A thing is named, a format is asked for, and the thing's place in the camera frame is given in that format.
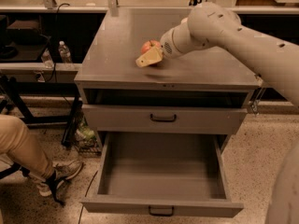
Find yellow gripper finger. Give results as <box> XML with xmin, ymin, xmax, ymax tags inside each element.
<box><xmin>135</xmin><ymin>46</ymin><xmax>163</xmax><ymax>67</ymax></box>

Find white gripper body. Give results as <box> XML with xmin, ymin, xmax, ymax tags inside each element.
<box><xmin>160</xmin><ymin>23</ymin><xmax>190</xmax><ymax>58</ymax></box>

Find red apple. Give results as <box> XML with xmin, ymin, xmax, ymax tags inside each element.
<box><xmin>141</xmin><ymin>40</ymin><xmax>161</xmax><ymax>52</ymax></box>

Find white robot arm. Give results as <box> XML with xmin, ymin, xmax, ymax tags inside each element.
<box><xmin>136</xmin><ymin>2</ymin><xmax>299</xmax><ymax>224</ymax></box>

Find grey drawer cabinet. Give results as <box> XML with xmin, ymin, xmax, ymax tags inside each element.
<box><xmin>75</xmin><ymin>7</ymin><xmax>258</xmax><ymax>147</ymax></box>

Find closed grey upper drawer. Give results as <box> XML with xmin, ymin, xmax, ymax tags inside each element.
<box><xmin>82</xmin><ymin>105</ymin><xmax>247</xmax><ymax>134</ymax></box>

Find open grey lower drawer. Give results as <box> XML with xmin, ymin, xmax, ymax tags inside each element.
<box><xmin>82</xmin><ymin>133</ymin><xmax>244</xmax><ymax>217</ymax></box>

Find clear water bottle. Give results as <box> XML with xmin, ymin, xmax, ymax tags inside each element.
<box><xmin>41</xmin><ymin>49</ymin><xmax>54</xmax><ymax>69</ymax></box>
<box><xmin>58</xmin><ymin>41</ymin><xmax>73</xmax><ymax>68</ymax></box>

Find grey sneaker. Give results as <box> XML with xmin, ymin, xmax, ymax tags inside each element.
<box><xmin>36</xmin><ymin>160</ymin><xmax>83</xmax><ymax>197</ymax></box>

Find person leg beige trousers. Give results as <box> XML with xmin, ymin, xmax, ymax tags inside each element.
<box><xmin>0</xmin><ymin>115</ymin><xmax>54</xmax><ymax>179</ymax></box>

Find black table frame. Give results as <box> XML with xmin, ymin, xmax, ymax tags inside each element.
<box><xmin>0</xmin><ymin>75</ymin><xmax>81</xmax><ymax>147</ymax></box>

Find black cable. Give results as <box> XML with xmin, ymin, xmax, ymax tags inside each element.
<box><xmin>36</xmin><ymin>2</ymin><xmax>97</xmax><ymax>224</ymax></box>

